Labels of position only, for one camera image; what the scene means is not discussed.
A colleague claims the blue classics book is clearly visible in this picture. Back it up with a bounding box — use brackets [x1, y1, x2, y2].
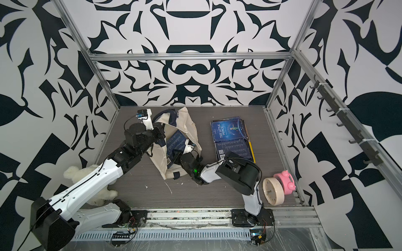
[166, 130, 187, 161]
[215, 139, 254, 161]

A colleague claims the cream canvas tote bag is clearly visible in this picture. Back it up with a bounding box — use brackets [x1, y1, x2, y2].
[147, 107, 202, 180]

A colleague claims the dark blue bottom book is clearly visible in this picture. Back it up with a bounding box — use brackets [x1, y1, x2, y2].
[210, 117, 248, 142]

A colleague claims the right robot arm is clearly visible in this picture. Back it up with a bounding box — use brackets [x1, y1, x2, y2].
[180, 152, 263, 216]

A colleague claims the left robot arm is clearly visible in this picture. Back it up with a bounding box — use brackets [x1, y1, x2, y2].
[30, 123, 165, 251]

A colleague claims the yellow spine book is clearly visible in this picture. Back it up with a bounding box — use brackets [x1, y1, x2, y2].
[248, 140, 256, 163]

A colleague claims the white plush teddy bear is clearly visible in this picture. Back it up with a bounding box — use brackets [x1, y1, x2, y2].
[63, 165, 119, 207]

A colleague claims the beige round clock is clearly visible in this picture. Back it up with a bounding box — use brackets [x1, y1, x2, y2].
[263, 177, 285, 206]

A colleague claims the pink alarm clock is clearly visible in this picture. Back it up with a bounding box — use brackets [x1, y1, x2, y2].
[273, 170, 296, 195]

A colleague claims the right electronics board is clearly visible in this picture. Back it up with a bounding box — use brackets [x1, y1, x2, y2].
[250, 229, 267, 246]

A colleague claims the electronics board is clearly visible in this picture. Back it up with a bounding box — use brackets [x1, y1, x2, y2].
[110, 231, 137, 247]
[250, 229, 267, 246]

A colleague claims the left electronics board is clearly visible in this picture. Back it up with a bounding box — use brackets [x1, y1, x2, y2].
[110, 231, 137, 247]

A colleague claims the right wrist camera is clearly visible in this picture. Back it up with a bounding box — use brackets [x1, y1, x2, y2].
[183, 139, 196, 154]

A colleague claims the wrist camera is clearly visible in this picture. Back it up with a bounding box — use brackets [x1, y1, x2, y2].
[183, 139, 196, 154]
[137, 109, 153, 130]

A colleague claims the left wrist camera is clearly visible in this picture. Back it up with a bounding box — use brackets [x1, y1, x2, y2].
[137, 109, 153, 130]

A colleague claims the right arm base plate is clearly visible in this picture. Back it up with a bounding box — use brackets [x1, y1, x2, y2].
[231, 208, 275, 228]

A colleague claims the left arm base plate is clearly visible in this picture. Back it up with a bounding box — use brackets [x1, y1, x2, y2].
[102, 210, 148, 229]

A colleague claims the aluminium front rail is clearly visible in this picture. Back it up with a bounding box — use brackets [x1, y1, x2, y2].
[129, 207, 322, 229]

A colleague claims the black wall hook rack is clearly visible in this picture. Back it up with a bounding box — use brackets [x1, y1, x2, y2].
[311, 76, 384, 166]

